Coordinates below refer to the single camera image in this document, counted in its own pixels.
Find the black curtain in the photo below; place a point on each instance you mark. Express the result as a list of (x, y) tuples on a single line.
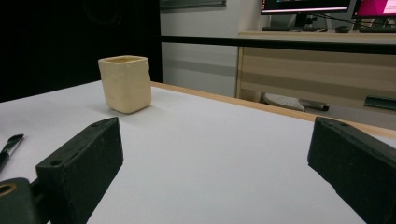
[(62, 40)]

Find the cream square cup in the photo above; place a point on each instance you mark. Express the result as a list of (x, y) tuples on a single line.
[(126, 85)]

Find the black rail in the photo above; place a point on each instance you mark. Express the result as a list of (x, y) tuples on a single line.
[(280, 43)]

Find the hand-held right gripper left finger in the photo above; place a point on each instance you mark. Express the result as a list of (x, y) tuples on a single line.
[(84, 168)]

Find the black computer mouse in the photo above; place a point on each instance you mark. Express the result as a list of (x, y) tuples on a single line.
[(342, 29)]

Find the dark green box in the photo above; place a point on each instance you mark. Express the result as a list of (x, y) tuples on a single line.
[(379, 102)]

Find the wide computer monitor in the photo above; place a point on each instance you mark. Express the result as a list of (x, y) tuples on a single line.
[(305, 4)]

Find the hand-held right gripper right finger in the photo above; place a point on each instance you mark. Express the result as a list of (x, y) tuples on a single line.
[(358, 165)]

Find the black keyboard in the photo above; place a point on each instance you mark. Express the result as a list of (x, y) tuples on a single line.
[(289, 29), (378, 30)]

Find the computer monitor with pink screen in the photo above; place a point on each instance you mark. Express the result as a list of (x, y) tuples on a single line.
[(373, 7)]

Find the wooden desk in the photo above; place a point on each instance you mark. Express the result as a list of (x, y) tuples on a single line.
[(311, 74)]

